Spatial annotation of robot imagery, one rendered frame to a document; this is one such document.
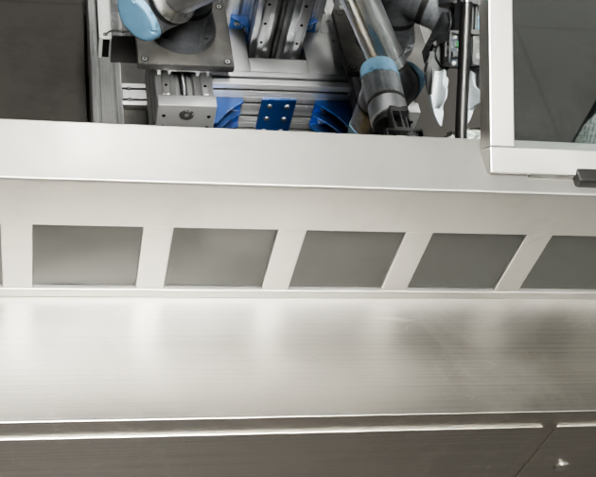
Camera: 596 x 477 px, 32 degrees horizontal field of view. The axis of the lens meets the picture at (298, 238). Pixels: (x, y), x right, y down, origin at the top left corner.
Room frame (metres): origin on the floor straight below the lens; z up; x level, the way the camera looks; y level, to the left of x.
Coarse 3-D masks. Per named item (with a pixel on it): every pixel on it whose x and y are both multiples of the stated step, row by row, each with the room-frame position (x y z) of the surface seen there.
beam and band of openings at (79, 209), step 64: (0, 128) 0.71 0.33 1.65; (64, 128) 0.74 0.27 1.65; (128, 128) 0.76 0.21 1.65; (192, 128) 0.79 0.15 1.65; (0, 192) 0.65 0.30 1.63; (64, 192) 0.67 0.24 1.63; (128, 192) 0.69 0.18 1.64; (192, 192) 0.72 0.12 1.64; (256, 192) 0.74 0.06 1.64; (320, 192) 0.77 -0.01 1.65; (384, 192) 0.79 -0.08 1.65; (448, 192) 0.82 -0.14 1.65; (512, 192) 0.85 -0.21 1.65; (576, 192) 0.88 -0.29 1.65; (0, 256) 0.65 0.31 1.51; (64, 256) 0.68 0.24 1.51; (128, 256) 0.70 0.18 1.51; (192, 256) 0.73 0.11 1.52; (256, 256) 0.76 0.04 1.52; (320, 256) 0.78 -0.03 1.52; (384, 256) 0.81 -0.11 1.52; (448, 256) 0.84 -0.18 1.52; (512, 256) 0.87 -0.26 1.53; (576, 256) 0.90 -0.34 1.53
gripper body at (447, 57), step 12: (444, 0) 1.46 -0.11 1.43; (456, 0) 1.45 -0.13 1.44; (456, 12) 1.43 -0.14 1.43; (456, 24) 1.42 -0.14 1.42; (444, 36) 1.40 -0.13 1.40; (456, 36) 1.40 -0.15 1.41; (444, 48) 1.41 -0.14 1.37; (456, 48) 1.39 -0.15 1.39; (444, 60) 1.37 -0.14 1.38; (456, 60) 1.38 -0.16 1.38
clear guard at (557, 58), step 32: (544, 0) 1.05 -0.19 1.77; (576, 0) 1.07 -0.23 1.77; (544, 32) 1.02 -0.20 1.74; (576, 32) 1.04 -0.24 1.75; (544, 64) 0.99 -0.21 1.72; (576, 64) 1.01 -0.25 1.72; (544, 96) 0.97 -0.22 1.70; (576, 96) 0.98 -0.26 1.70; (544, 128) 0.94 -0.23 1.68; (576, 128) 0.95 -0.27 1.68
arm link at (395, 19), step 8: (384, 0) 2.00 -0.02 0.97; (392, 0) 2.00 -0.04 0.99; (400, 0) 2.00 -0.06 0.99; (408, 0) 2.00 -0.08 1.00; (416, 0) 2.00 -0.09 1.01; (424, 0) 2.00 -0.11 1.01; (384, 8) 2.00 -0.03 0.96; (392, 8) 2.00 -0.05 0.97; (400, 8) 1.99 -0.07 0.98; (408, 8) 1.99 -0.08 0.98; (416, 8) 1.99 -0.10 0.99; (424, 8) 1.99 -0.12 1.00; (392, 16) 2.00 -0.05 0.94; (400, 16) 2.00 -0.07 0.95; (408, 16) 2.00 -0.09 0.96; (416, 16) 1.99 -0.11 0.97; (392, 24) 2.00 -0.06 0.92; (400, 24) 2.00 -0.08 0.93; (408, 24) 2.01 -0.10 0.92
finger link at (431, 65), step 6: (432, 54) 1.41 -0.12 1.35; (432, 60) 1.40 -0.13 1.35; (426, 66) 1.39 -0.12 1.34; (432, 66) 1.39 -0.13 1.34; (438, 66) 1.39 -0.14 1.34; (426, 72) 1.39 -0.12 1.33; (432, 72) 1.38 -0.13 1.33; (426, 78) 1.38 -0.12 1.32; (432, 78) 1.38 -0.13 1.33; (426, 84) 1.38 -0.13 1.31; (432, 84) 1.37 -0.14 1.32
